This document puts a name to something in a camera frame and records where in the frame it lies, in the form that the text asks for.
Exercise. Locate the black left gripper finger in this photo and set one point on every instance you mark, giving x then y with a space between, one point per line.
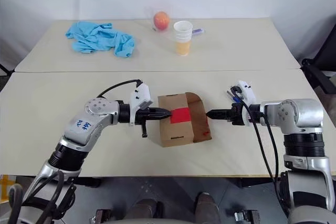
158 111
158 116

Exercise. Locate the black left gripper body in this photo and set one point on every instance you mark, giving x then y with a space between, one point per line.
144 115

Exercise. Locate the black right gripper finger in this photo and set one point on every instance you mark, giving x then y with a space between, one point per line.
218 116
218 111

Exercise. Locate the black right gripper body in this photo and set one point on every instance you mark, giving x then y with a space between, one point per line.
237 115

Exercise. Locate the red square sticker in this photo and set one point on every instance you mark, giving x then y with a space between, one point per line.
181 116

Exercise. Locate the brown cardboard box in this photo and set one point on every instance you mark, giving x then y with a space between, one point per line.
176 132

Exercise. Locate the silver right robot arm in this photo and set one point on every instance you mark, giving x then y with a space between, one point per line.
302 129

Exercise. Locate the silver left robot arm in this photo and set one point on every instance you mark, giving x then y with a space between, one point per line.
89 127

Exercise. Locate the orange paper cup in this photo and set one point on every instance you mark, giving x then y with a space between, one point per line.
182 48

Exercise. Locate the white paper cup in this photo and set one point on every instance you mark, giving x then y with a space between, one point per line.
183 39
182 28

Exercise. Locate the purple pen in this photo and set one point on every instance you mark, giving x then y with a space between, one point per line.
198 31

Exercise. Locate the light blue crumpled cloth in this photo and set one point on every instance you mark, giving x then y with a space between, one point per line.
99 39

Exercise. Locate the red yellow apple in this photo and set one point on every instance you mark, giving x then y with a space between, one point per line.
161 20

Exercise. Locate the dark rounded shape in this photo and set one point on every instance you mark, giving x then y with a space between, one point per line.
207 208

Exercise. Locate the peach in plastic bag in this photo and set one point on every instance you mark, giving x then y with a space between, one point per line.
151 14

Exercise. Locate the black stand leg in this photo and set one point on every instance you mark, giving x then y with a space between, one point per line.
5 68

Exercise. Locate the yellow crate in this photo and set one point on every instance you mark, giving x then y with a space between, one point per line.
5 188

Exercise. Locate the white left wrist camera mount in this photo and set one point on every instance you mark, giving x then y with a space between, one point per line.
140 96

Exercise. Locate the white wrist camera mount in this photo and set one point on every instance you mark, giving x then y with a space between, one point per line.
140 96
246 91

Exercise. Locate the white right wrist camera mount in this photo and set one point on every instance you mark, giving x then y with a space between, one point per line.
246 91

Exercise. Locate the metal caster bracket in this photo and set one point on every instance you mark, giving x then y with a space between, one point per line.
101 216
246 216

